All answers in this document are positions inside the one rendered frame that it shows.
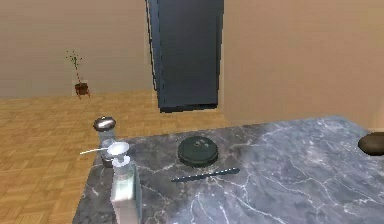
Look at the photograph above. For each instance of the dark blue-grey fridge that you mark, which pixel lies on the dark blue-grey fridge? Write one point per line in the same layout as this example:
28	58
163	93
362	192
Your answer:
188	53

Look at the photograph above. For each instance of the clear soap dispenser bottle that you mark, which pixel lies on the clear soap dispenser bottle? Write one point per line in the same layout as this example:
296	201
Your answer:
125	186

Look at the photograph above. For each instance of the dark brown bowl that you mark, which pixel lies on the dark brown bowl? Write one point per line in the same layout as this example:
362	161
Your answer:
373	143

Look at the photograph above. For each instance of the glass shaker with metal lid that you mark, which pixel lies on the glass shaker with metal lid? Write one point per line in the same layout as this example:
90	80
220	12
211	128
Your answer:
105	133

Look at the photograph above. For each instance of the grey marble counter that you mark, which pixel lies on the grey marble counter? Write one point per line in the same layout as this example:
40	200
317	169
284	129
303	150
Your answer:
266	180

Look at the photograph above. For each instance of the round black flat disc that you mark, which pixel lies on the round black flat disc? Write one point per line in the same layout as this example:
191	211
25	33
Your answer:
198	151

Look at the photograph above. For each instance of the dark table knife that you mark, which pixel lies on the dark table knife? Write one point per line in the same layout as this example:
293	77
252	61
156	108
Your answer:
206	174

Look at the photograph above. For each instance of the small potted house plant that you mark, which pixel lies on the small potted house plant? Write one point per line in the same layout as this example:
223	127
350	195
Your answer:
81	87

